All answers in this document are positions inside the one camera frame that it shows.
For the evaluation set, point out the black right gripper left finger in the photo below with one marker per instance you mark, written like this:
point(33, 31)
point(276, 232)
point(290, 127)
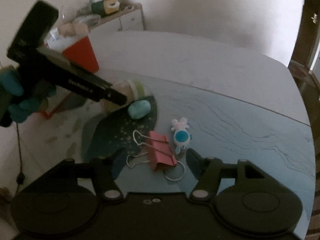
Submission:
point(103, 171)

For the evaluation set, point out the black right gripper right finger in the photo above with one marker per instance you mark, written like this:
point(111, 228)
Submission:
point(207, 172)

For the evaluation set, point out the pink binder clip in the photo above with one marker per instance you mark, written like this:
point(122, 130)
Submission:
point(158, 152)

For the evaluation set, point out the teal toy figure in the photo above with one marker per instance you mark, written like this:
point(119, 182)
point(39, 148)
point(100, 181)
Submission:
point(139, 109)

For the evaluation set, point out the cork jar with green lid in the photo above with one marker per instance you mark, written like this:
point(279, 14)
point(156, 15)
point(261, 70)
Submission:
point(134, 90)

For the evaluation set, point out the teal gloved left hand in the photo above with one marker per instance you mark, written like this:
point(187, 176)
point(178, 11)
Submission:
point(21, 101)

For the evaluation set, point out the red and white storage box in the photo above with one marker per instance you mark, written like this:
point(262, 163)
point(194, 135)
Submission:
point(80, 51)

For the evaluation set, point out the brown cardboard box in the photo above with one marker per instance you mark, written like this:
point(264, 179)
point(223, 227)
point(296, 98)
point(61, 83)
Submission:
point(73, 29)

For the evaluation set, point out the blue patterned table mat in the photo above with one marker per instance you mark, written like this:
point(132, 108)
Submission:
point(221, 127)

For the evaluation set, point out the green and yellow tissue holder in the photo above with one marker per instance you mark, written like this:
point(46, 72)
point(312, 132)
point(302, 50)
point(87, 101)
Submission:
point(104, 7)

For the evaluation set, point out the white drawer cabinet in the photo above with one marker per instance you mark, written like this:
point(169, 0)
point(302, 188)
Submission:
point(123, 20)

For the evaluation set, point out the white and blue axolotl keychain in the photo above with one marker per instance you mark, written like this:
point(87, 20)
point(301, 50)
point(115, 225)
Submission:
point(181, 135)

